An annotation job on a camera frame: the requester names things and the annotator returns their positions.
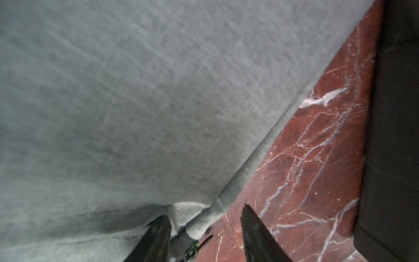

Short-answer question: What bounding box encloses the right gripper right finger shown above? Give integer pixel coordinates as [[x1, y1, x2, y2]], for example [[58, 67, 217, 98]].
[[241, 204, 292, 262]]

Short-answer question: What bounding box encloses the grey laptop sleeve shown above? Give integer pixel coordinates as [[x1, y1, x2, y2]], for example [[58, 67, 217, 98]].
[[1, 1, 372, 262]]

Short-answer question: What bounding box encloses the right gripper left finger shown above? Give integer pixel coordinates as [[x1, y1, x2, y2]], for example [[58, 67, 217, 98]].
[[124, 215, 171, 262]]

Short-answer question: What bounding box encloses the yellow black toolbox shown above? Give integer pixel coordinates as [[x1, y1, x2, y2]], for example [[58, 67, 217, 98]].
[[354, 1, 419, 262]]

